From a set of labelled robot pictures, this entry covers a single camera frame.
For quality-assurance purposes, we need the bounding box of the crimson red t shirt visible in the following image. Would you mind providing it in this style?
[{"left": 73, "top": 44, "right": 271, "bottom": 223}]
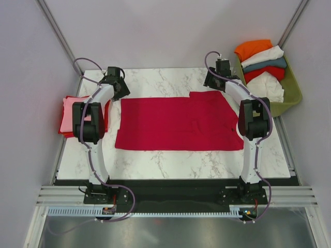
[{"left": 115, "top": 91, "right": 244, "bottom": 151}]

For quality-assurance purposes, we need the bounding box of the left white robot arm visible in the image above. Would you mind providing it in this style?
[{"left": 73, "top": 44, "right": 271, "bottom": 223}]
[{"left": 72, "top": 67, "right": 130, "bottom": 203}]

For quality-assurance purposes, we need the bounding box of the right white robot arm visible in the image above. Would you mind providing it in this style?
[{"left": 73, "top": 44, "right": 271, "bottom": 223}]
[{"left": 204, "top": 57, "right": 273, "bottom": 184}]

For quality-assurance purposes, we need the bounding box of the orange t shirt in bin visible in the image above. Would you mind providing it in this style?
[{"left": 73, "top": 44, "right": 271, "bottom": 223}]
[{"left": 234, "top": 39, "right": 273, "bottom": 62}]

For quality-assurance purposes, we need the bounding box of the crumpled white shirt in bin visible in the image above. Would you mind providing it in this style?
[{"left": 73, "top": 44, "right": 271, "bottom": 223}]
[{"left": 247, "top": 72, "right": 284, "bottom": 103}]

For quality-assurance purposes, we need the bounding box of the white folded shirt in bin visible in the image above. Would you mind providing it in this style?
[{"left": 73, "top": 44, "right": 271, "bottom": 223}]
[{"left": 241, "top": 45, "right": 284, "bottom": 68}]

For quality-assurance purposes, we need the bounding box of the red shirt in bin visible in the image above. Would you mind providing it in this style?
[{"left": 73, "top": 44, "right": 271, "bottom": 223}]
[{"left": 244, "top": 66, "right": 286, "bottom": 84}]

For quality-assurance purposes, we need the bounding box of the teal shirt in bin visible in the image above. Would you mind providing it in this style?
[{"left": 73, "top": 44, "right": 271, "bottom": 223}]
[{"left": 243, "top": 57, "right": 287, "bottom": 73}]

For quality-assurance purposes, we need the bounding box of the olive green plastic bin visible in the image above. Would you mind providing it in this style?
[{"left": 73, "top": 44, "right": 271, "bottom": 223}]
[{"left": 234, "top": 56, "right": 302, "bottom": 117}]

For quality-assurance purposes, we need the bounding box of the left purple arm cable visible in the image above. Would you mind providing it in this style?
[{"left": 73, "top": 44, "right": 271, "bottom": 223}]
[{"left": 72, "top": 57, "right": 109, "bottom": 187}]

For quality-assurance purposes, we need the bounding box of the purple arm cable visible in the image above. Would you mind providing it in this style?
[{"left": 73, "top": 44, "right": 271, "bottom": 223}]
[
  {"left": 204, "top": 51, "right": 274, "bottom": 187},
  {"left": 72, "top": 57, "right": 109, "bottom": 187}
]

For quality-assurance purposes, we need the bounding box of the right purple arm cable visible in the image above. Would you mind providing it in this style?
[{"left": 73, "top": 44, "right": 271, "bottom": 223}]
[{"left": 204, "top": 51, "right": 274, "bottom": 187}]

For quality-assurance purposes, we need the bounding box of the right aluminium frame post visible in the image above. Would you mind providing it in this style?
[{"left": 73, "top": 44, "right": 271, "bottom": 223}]
[{"left": 278, "top": 0, "right": 311, "bottom": 48}]

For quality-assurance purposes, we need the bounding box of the aluminium frame post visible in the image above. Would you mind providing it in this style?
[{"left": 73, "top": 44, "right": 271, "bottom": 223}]
[
  {"left": 36, "top": 0, "right": 83, "bottom": 75},
  {"left": 278, "top": 0, "right": 311, "bottom": 48}
]

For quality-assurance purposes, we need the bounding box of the left aluminium frame post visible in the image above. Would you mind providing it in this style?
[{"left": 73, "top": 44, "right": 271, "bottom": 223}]
[{"left": 36, "top": 0, "right": 83, "bottom": 75}]

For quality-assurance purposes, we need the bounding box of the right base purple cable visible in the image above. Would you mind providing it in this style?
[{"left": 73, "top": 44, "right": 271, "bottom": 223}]
[{"left": 232, "top": 184, "right": 274, "bottom": 225}]

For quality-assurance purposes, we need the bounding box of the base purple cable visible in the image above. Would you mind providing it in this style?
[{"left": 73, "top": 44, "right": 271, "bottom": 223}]
[
  {"left": 48, "top": 184, "right": 138, "bottom": 236},
  {"left": 232, "top": 184, "right": 274, "bottom": 225}
]

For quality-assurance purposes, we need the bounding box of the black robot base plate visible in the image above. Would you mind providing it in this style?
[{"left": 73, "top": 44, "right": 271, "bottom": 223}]
[{"left": 54, "top": 177, "right": 269, "bottom": 214}]

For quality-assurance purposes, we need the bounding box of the white slotted cable duct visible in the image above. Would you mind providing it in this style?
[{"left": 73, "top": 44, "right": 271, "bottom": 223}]
[{"left": 47, "top": 205, "right": 258, "bottom": 218}]

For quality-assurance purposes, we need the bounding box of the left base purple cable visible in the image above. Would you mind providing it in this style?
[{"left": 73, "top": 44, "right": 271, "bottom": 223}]
[{"left": 48, "top": 184, "right": 138, "bottom": 236}]

